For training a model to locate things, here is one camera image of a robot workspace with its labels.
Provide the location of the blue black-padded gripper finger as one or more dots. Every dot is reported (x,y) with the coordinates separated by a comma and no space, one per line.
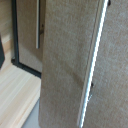
(1,55)

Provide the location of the black cabinet frame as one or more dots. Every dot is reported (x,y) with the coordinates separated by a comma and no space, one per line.
(15,40)

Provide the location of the beige closed drawer front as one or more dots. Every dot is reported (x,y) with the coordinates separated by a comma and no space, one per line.
(28,33)

